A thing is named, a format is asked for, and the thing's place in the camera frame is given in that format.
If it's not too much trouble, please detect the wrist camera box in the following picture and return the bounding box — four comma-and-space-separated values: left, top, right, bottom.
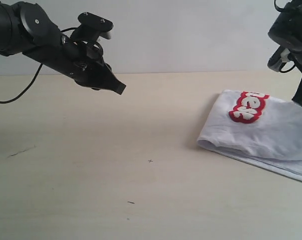
78, 12, 114, 40
267, 46, 295, 74

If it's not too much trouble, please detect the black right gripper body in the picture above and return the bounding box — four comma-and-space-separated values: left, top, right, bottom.
268, 0, 302, 73

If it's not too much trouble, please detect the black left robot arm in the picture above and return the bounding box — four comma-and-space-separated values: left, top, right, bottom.
0, 1, 126, 95

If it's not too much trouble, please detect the black left camera cable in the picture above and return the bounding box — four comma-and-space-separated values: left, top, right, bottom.
0, 26, 104, 104

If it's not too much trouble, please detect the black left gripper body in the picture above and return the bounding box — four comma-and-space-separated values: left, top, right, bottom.
23, 35, 111, 89

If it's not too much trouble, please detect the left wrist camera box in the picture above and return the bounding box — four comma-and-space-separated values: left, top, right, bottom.
78, 12, 114, 40

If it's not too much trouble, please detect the white t-shirt red lettering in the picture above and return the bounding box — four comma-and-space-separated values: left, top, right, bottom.
197, 90, 302, 182

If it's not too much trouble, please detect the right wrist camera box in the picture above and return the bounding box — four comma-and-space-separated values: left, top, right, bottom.
267, 46, 295, 74

